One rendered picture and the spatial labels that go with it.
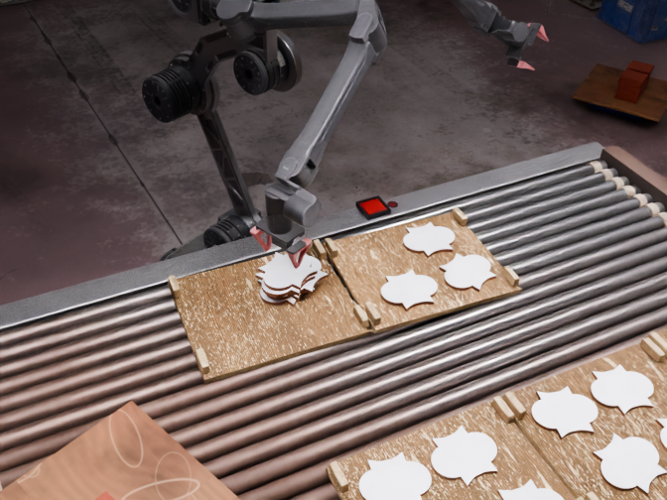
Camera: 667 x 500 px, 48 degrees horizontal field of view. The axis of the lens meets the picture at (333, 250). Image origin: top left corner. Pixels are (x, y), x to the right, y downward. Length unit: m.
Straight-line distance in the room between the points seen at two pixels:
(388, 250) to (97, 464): 0.95
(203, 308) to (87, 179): 2.30
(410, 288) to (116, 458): 0.83
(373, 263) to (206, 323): 0.47
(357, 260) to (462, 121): 2.63
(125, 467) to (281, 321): 0.55
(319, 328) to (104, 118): 3.01
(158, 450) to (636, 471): 0.94
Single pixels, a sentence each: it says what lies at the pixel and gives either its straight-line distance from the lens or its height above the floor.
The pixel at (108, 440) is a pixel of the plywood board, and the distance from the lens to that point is 1.53.
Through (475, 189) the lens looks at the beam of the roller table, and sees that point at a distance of 2.34.
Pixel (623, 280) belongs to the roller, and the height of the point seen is 0.91.
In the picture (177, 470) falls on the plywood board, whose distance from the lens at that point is 1.46.
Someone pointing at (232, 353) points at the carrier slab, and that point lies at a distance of 1.77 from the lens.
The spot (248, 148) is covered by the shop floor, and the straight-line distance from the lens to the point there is 4.21.
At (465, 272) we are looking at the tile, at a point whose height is 0.95.
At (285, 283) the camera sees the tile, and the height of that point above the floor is 1.00.
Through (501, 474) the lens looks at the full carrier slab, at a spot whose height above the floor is 0.94.
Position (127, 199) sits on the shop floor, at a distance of 3.90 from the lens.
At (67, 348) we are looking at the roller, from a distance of 1.88.
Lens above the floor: 2.24
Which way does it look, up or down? 40 degrees down
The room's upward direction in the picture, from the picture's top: 2 degrees clockwise
